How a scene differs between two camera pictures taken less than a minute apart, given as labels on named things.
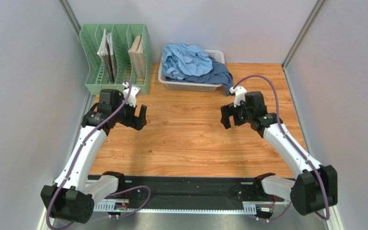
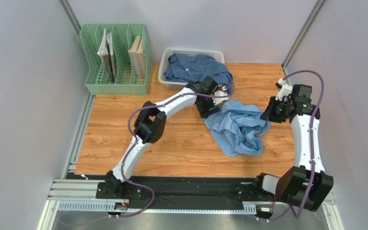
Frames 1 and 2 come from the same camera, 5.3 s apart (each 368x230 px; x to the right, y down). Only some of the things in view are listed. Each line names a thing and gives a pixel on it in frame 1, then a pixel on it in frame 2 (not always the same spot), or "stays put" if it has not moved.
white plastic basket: [179, 86] stays put
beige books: [137, 55] stays put
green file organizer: [117, 53] stays put
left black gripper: [138, 123] -> [205, 112]
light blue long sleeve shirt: [183, 61] -> [237, 129]
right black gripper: [235, 114] -> [269, 112]
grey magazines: [106, 52] stays put
